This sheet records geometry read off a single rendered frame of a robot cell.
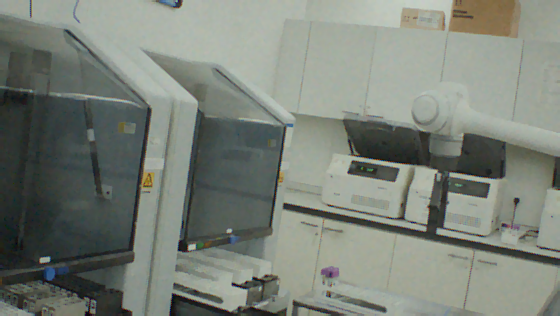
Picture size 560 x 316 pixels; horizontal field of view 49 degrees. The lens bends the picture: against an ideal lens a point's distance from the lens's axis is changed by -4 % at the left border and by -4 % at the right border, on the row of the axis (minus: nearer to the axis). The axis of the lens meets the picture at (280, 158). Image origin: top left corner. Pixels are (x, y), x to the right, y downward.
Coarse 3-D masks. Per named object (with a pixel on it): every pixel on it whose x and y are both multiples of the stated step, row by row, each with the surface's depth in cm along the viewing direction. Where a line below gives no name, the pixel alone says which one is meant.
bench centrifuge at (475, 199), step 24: (480, 144) 414; (504, 144) 404; (432, 168) 420; (456, 168) 445; (480, 168) 434; (504, 168) 423; (456, 192) 395; (480, 192) 390; (408, 216) 407; (456, 216) 394; (480, 216) 387
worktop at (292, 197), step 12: (288, 192) 486; (300, 192) 499; (300, 204) 437; (312, 204) 434; (324, 204) 442; (360, 216) 418; (372, 216) 416; (384, 216) 422; (420, 228) 401; (444, 228) 406; (480, 240) 384; (492, 240) 381; (540, 252) 368; (552, 252) 365
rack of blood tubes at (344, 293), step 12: (324, 288) 216; (336, 288) 216; (348, 288) 218; (360, 288) 220; (324, 300) 216; (336, 300) 214; (348, 300) 216; (360, 300) 220; (372, 300) 207; (384, 300) 208; (396, 300) 210; (360, 312) 209; (372, 312) 207; (384, 312) 214; (396, 312) 204
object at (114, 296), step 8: (96, 296) 166; (104, 296) 167; (112, 296) 170; (120, 296) 173; (96, 304) 164; (104, 304) 167; (112, 304) 170; (120, 304) 174; (96, 312) 165; (104, 312) 168; (112, 312) 171; (120, 312) 174
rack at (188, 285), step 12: (180, 276) 207; (192, 276) 209; (180, 288) 206; (192, 288) 199; (204, 288) 198; (216, 288) 200; (228, 288) 201; (240, 288) 203; (204, 300) 198; (216, 300) 205; (228, 300) 194; (240, 300) 198
